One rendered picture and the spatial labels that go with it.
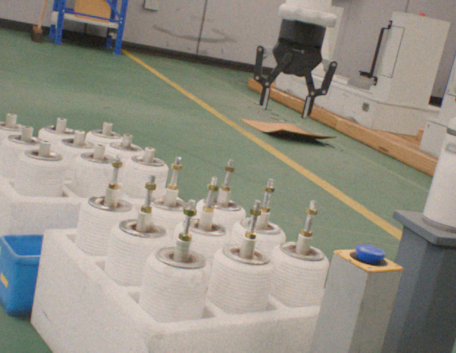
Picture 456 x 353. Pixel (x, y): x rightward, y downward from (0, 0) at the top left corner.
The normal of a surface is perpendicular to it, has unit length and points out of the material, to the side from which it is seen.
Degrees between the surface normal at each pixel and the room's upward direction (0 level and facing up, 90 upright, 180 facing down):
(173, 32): 90
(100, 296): 90
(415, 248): 90
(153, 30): 90
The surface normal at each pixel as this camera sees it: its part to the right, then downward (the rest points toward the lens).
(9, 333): 0.20, -0.95
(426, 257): -0.44, 0.12
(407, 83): 0.31, 0.28
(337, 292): -0.80, -0.03
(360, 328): 0.56, 0.30
